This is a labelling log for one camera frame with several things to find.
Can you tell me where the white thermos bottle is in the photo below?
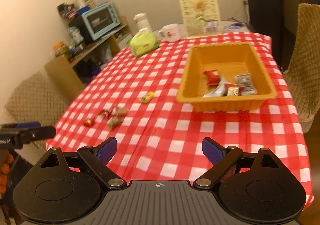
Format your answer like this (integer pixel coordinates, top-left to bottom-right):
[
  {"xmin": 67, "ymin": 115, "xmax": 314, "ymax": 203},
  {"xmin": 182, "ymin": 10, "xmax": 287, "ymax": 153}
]
[{"xmin": 133, "ymin": 13, "xmax": 152, "ymax": 32}]

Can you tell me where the sunflower seed bag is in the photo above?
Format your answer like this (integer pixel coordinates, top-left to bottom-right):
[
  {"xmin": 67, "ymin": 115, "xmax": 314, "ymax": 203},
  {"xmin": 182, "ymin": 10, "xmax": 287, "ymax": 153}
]
[{"xmin": 179, "ymin": 0, "xmax": 221, "ymax": 38}]

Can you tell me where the red white snack packet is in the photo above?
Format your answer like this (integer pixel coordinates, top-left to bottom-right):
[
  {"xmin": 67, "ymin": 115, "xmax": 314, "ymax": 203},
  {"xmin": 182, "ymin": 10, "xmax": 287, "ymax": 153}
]
[{"xmin": 225, "ymin": 83, "xmax": 244, "ymax": 96}]

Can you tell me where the large red snack packet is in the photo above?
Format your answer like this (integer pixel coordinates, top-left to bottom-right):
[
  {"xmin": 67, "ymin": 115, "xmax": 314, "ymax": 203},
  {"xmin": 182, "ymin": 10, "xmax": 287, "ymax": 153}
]
[{"xmin": 203, "ymin": 70, "xmax": 220, "ymax": 87}]

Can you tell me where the wooden shelf unit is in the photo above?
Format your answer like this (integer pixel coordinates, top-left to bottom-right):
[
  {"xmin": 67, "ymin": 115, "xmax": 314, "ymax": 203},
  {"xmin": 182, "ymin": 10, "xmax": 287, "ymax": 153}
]
[{"xmin": 44, "ymin": 16, "xmax": 133, "ymax": 105}]

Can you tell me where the black mini fridge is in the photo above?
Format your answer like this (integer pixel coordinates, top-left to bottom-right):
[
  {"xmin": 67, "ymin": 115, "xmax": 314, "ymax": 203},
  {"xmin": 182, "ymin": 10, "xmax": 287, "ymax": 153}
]
[{"xmin": 243, "ymin": 0, "xmax": 284, "ymax": 66}]

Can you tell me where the clear dark snack packet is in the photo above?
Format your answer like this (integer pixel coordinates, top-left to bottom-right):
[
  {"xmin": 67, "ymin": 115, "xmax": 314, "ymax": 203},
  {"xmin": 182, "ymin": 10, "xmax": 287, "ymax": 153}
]
[{"xmin": 235, "ymin": 73, "xmax": 258, "ymax": 95}]

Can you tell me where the yellow green candy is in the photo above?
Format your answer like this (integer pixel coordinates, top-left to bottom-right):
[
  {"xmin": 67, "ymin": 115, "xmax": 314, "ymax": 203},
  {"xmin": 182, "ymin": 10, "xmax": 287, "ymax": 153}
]
[{"xmin": 139, "ymin": 92, "xmax": 156, "ymax": 103}]

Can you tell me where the red twisted candy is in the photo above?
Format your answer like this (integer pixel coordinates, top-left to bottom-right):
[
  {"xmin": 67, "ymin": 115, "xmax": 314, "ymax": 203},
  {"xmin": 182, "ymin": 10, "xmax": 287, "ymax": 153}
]
[{"xmin": 97, "ymin": 108, "xmax": 113, "ymax": 119}]

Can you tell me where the orange plastic tray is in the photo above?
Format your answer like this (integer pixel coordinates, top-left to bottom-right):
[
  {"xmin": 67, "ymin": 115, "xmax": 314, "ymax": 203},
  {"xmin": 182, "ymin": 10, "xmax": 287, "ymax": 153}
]
[{"xmin": 176, "ymin": 42, "xmax": 278, "ymax": 112}]

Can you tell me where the left quilted beige chair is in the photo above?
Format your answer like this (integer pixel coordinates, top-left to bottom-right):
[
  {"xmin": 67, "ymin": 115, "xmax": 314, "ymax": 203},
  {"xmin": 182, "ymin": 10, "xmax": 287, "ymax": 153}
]
[{"xmin": 4, "ymin": 72, "xmax": 67, "ymax": 148}]

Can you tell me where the quilted beige chair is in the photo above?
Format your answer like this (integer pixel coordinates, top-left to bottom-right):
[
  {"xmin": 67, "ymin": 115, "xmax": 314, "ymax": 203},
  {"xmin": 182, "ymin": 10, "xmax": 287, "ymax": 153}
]
[
  {"xmin": 4, "ymin": 72, "xmax": 67, "ymax": 148},
  {"xmin": 284, "ymin": 3, "xmax": 319, "ymax": 133}
]

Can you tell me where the small red candy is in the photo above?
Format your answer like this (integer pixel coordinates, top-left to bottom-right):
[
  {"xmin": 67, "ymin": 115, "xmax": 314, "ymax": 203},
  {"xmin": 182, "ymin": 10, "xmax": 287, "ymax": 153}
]
[{"xmin": 83, "ymin": 118, "xmax": 95, "ymax": 127}]

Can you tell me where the white mug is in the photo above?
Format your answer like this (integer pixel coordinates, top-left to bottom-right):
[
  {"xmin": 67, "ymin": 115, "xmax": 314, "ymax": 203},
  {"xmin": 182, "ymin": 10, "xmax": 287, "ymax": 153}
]
[{"xmin": 158, "ymin": 24, "xmax": 181, "ymax": 43}]

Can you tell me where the red clear brown candy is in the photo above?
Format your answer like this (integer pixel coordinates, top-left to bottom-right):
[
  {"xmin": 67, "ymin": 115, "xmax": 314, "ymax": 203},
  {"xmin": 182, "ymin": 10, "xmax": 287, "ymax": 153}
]
[{"xmin": 111, "ymin": 107, "xmax": 127, "ymax": 116}]

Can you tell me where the mint toaster oven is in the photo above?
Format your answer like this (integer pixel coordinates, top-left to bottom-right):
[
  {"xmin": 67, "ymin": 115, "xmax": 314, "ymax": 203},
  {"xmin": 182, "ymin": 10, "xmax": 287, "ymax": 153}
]
[{"xmin": 68, "ymin": 2, "xmax": 121, "ymax": 45}]

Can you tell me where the green tissue box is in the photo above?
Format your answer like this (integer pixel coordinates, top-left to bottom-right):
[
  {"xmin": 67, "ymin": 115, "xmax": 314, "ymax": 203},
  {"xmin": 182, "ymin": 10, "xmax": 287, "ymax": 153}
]
[{"xmin": 127, "ymin": 27, "xmax": 159, "ymax": 58}]

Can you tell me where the blue gum pack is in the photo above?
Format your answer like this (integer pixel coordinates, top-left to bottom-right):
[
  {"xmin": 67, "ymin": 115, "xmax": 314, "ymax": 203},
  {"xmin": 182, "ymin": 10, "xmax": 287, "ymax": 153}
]
[{"xmin": 222, "ymin": 24, "xmax": 242, "ymax": 32}]

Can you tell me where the left hand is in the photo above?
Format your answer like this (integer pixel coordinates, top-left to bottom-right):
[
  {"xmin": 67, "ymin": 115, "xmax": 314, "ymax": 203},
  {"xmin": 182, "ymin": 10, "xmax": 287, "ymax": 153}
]
[{"xmin": 0, "ymin": 153, "xmax": 14, "ymax": 194}]

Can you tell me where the right quilted beige chair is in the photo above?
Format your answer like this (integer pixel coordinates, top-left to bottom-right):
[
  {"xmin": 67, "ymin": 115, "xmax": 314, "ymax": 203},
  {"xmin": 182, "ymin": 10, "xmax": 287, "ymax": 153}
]
[{"xmin": 284, "ymin": 3, "xmax": 319, "ymax": 133}]

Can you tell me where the red white checkered tablecloth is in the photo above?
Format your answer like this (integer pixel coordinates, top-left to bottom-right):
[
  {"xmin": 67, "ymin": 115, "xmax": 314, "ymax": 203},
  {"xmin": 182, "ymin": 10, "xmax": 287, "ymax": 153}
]
[{"xmin": 46, "ymin": 32, "xmax": 314, "ymax": 207}]

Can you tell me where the silver green snack bag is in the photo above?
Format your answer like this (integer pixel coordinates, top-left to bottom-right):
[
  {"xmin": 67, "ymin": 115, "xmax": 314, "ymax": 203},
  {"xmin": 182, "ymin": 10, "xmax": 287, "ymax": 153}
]
[{"xmin": 202, "ymin": 76, "xmax": 230, "ymax": 98}]

